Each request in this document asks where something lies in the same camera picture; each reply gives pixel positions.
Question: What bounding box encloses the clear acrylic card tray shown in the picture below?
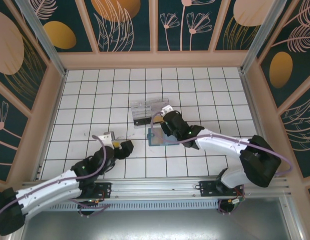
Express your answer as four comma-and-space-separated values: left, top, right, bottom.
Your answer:
130, 97, 171, 130

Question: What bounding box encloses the grey metal sheet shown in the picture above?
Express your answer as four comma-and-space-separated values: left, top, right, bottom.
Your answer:
19, 209, 294, 240

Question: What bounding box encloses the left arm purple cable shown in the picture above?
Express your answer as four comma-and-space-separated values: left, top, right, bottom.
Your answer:
0, 134, 113, 230

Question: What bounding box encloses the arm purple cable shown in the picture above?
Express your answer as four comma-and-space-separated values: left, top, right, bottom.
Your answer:
0, 134, 113, 230
150, 111, 294, 216

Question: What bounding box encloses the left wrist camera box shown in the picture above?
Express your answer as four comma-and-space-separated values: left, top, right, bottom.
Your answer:
98, 130, 117, 149

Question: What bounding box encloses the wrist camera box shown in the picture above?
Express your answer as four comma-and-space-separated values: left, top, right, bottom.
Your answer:
98, 130, 117, 149
160, 104, 175, 115

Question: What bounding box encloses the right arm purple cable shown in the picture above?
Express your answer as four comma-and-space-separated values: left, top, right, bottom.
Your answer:
150, 111, 294, 216

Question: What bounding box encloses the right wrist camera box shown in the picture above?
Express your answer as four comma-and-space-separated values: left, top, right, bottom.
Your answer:
160, 104, 175, 115

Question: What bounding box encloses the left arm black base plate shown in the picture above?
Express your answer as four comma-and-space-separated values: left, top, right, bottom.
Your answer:
66, 181, 113, 200

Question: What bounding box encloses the aluminium mounting rail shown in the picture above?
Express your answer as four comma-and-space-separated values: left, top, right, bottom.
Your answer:
18, 176, 293, 202

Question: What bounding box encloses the grey slotted cable duct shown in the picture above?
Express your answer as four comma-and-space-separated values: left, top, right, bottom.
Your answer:
28, 199, 222, 211

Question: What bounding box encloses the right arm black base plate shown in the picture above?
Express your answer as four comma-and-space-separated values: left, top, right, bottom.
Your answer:
199, 179, 245, 198

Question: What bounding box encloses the aluminium table side rail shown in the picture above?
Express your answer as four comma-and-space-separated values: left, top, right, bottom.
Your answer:
32, 71, 68, 181
239, 71, 279, 179

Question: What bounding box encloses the aluminium frame post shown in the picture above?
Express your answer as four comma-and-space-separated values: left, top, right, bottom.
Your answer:
239, 0, 288, 74
15, 0, 68, 78

